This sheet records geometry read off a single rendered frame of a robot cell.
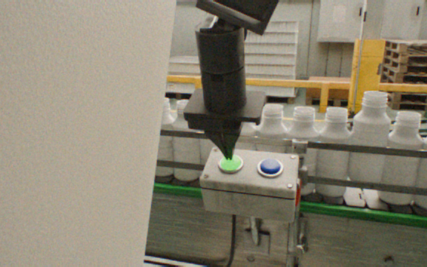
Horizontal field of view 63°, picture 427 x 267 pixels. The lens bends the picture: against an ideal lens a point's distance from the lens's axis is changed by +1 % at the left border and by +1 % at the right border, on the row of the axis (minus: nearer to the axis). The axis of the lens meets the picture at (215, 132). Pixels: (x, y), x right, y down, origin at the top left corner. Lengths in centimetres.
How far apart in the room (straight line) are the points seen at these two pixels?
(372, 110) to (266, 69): 542
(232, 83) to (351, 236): 40
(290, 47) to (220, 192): 549
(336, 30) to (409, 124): 670
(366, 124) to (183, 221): 40
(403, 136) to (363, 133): 7
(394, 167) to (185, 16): 760
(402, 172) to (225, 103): 38
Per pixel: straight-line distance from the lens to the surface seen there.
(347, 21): 736
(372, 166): 68
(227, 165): 52
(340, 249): 73
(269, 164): 52
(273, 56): 600
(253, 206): 53
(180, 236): 78
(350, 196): 72
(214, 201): 54
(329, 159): 67
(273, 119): 66
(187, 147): 70
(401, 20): 749
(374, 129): 65
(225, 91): 43
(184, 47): 816
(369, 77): 519
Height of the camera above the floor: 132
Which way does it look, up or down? 18 degrees down
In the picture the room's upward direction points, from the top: straight up
